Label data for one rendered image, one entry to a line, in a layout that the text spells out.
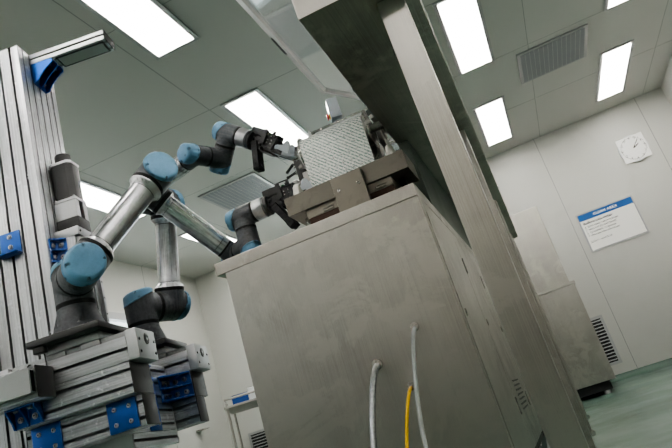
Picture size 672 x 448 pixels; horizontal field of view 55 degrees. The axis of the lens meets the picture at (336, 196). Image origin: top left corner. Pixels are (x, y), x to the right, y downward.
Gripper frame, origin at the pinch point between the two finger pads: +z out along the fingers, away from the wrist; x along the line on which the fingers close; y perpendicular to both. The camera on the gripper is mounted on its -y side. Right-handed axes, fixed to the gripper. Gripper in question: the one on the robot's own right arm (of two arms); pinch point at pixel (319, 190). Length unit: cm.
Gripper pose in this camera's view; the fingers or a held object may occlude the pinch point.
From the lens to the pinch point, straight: 219.5
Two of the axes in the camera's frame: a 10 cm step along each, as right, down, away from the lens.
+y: -2.9, -9.0, 3.4
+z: 9.0, -3.8, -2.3
